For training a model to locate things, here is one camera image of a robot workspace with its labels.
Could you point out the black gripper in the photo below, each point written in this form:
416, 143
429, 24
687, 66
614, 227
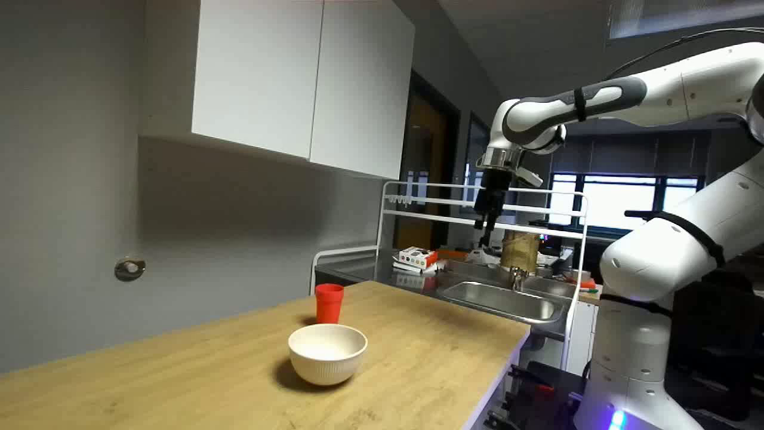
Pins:
492, 191

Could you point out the red plastic cup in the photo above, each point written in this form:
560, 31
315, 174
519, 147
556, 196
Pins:
328, 302

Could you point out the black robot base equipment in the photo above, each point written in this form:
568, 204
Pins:
541, 396

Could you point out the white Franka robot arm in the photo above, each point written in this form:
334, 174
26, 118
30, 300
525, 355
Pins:
683, 86

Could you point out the white ceramic bowl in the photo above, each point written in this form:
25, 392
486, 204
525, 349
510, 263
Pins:
328, 355

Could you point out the yellow brown sponge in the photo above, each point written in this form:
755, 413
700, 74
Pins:
522, 249

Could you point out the stainless steel sink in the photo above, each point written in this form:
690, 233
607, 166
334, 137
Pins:
502, 302

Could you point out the red and white box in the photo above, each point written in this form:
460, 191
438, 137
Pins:
416, 259

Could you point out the clear bottle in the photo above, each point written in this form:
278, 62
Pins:
423, 186
410, 186

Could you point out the dark framed door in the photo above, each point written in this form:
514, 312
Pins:
422, 158

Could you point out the black office chair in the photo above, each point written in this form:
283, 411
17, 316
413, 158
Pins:
720, 334

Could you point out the window with dark frame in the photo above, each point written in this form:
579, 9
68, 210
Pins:
611, 198

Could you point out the white wall cabinet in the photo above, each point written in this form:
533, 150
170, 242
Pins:
302, 79

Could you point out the round metal wall knob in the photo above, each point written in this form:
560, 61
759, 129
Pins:
129, 267

